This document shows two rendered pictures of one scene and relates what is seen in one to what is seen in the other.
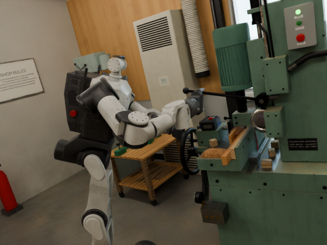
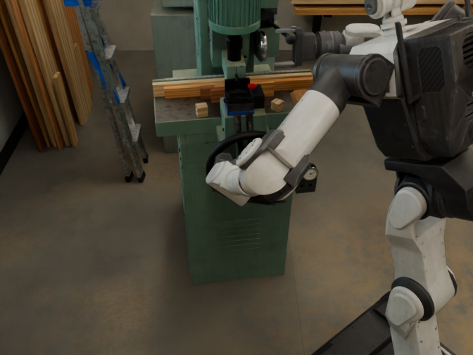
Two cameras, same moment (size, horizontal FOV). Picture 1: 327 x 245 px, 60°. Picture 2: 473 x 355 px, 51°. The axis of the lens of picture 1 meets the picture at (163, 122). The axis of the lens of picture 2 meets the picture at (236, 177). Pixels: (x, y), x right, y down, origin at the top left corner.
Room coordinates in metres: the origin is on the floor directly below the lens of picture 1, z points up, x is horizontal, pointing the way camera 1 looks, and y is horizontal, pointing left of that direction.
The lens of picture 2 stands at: (2.52, 0.79, 1.84)
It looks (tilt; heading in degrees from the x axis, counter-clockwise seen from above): 40 degrees down; 228
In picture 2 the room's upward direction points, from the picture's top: 1 degrees clockwise
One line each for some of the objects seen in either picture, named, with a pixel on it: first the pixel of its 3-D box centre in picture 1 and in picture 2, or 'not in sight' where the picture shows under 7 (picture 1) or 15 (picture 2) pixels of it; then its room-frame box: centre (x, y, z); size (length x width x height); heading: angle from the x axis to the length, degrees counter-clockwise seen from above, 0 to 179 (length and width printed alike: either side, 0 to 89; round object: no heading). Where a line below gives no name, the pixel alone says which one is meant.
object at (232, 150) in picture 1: (249, 131); (233, 84); (1.42, -0.43, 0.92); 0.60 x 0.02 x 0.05; 147
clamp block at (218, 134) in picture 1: (212, 134); (242, 117); (1.54, -0.26, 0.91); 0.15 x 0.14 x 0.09; 147
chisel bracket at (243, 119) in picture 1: (247, 119); (234, 67); (1.42, -0.43, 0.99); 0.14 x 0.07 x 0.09; 57
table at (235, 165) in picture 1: (227, 141); (238, 115); (1.49, -0.33, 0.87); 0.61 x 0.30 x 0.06; 147
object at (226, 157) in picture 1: (243, 135); (248, 86); (1.39, -0.39, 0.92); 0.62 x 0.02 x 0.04; 147
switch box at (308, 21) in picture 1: (300, 26); not in sight; (1.14, -0.61, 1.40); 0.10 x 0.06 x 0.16; 57
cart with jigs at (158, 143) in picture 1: (148, 162); not in sight; (2.89, 0.25, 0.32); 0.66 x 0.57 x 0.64; 138
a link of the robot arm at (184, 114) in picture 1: (180, 114); (346, 48); (1.24, -0.08, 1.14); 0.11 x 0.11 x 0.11; 56
